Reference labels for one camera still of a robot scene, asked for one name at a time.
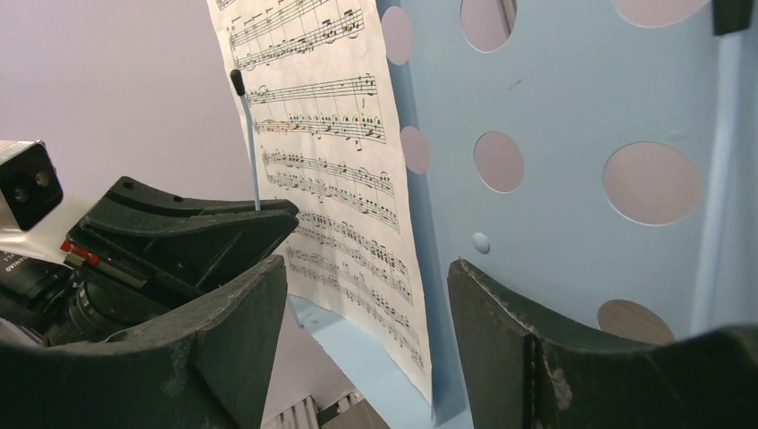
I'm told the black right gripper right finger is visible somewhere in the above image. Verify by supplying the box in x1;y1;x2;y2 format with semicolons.
447;259;757;428

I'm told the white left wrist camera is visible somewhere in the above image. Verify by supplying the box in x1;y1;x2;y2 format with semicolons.
1;140;95;265

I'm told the light blue music stand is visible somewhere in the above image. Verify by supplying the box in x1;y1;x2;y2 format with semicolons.
229;0;758;429

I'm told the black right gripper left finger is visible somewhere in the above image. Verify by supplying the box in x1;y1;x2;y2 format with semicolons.
1;256;287;428

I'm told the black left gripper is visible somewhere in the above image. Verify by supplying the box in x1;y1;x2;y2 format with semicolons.
1;176;299;347

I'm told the white sheet music page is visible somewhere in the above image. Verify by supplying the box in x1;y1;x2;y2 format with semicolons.
208;0;432;400

